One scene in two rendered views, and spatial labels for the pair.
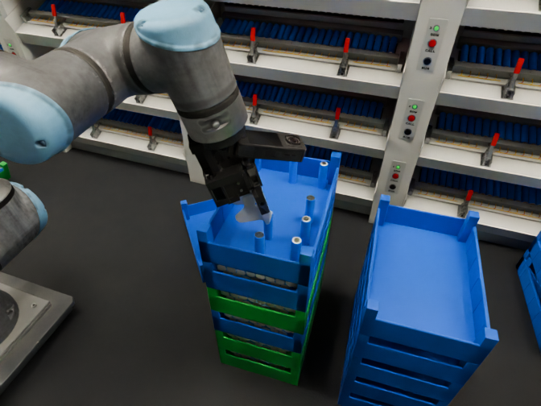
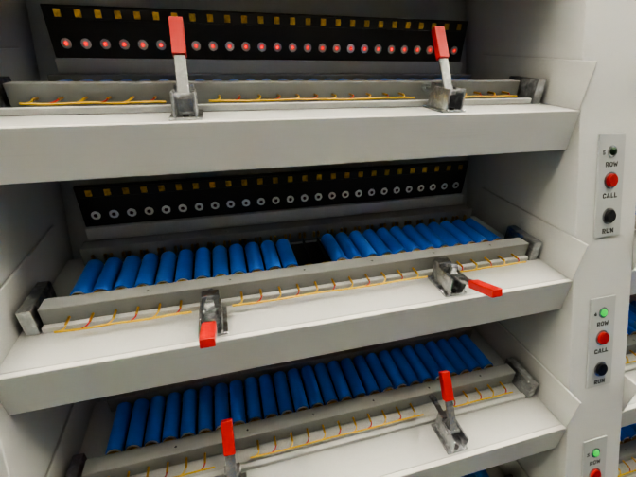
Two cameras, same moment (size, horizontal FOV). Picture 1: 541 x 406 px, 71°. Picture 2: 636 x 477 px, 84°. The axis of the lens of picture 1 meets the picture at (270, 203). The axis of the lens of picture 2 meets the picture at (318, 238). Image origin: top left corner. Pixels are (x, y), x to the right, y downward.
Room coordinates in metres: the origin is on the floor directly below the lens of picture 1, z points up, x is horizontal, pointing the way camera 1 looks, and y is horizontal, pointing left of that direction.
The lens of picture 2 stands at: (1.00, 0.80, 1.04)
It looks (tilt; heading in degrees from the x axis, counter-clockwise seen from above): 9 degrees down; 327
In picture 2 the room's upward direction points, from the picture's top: 4 degrees counter-clockwise
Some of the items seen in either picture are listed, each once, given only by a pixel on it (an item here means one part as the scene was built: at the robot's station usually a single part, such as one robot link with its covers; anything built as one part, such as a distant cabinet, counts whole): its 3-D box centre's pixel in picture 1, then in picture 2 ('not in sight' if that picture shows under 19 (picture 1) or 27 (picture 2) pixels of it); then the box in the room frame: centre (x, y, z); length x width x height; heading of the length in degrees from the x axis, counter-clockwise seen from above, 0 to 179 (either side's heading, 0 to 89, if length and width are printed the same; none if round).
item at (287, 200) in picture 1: (277, 202); not in sight; (0.56, -0.01, 0.44); 0.30 x 0.20 x 0.08; 163
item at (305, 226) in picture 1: (305, 230); not in sight; (0.49, -0.06, 0.44); 0.02 x 0.02 x 0.06
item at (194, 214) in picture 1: (220, 231); not in sight; (0.87, 0.16, 0.04); 0.30 x 0.20 x 0.08; 21
